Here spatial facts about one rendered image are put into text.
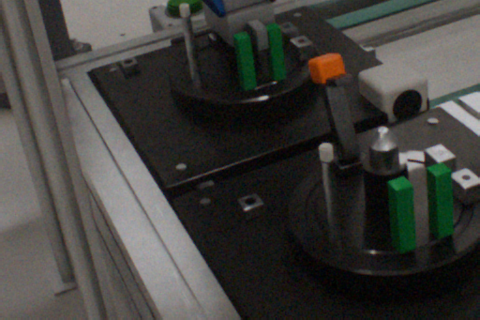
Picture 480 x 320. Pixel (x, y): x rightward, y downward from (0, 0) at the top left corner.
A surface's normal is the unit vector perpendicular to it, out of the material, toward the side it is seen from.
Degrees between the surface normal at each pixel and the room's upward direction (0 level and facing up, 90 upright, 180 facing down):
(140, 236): 0
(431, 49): 0
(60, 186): 90
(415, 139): 0
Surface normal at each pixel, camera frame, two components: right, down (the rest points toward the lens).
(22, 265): -0.12, -0.87
